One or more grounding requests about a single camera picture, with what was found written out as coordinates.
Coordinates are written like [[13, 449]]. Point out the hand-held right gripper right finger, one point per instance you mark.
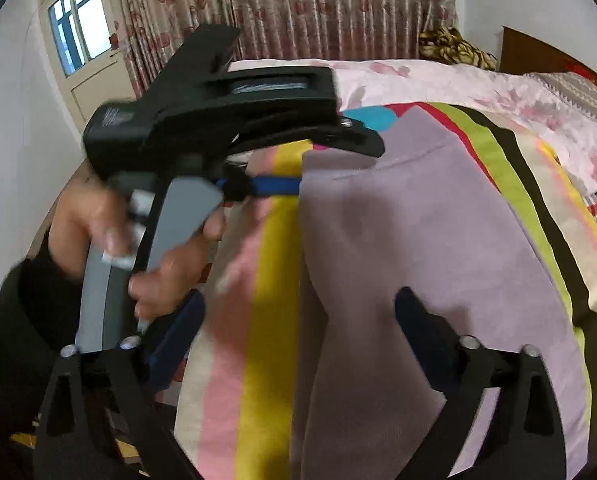
[[423, 340]]

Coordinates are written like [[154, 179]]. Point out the person's left forearm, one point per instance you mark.
[[8, 360]]

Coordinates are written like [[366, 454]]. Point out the plain dark wooden headboard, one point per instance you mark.
[[528, 55]]

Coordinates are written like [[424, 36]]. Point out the purple pants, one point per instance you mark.
[[403, 220]]

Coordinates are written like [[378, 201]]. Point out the brown patterned blanket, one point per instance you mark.
[[453, 47]]

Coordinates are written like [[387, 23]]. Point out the pink floral quilt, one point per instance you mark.
[[453, 90]]

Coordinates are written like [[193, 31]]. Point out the person's left hand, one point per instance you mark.
[[83, 220]]

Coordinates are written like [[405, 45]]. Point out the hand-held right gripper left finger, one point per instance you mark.
[[178, 340]]

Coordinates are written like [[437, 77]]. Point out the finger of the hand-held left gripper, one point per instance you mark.
[[273, 186], [358, 140]]

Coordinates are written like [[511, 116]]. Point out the white framed glass door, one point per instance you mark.
[[78, 15]]

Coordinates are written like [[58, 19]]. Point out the brown floral curtain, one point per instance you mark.
[[303, 5]]

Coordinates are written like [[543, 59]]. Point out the colourful striped blanket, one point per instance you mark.
[[268, 310]]

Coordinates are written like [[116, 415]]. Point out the pink floral pillow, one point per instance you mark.
[[578, 95]]

